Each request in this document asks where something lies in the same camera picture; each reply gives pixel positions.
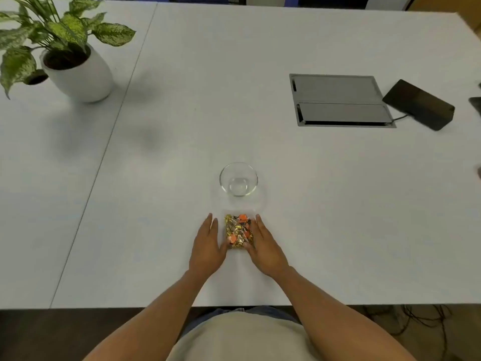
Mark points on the person's beige shirt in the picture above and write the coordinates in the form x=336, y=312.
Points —
x=240, y=338

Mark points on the person's left hand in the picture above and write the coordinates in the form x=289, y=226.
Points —
x=204, y=251

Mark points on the white table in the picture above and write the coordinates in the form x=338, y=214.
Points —
x=37, y=184
x=300, y=221

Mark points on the person's right forearm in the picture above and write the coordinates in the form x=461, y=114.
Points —
x=330, y=319

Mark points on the person's left forearm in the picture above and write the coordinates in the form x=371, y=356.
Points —
x=158, y=319

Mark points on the clear plastic bag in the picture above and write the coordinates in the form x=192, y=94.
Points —
x=237, y=231

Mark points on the pile of candy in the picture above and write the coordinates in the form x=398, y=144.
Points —
x=236, y=233

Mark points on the white plant pot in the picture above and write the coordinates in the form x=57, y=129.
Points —
x=82, y=78

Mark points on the black rectangular box device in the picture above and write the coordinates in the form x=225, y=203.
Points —
x=419, y=104

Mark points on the green speckled leafy plant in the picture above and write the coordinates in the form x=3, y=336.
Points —
x=67, y=30

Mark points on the black office chair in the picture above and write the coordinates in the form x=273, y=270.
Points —
x=330, y=0

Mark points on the clear glass bowl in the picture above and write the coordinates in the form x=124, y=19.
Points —
x=238, y=180

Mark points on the person's right hand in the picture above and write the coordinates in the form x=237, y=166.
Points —
x=267, y=253

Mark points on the small dark round dish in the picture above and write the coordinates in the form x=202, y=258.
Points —
x=37, y=78

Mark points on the light wooden cabinet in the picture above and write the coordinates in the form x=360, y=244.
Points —
x=451, y=3

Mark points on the dark flat phone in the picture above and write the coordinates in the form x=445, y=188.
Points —
x=476, y=105

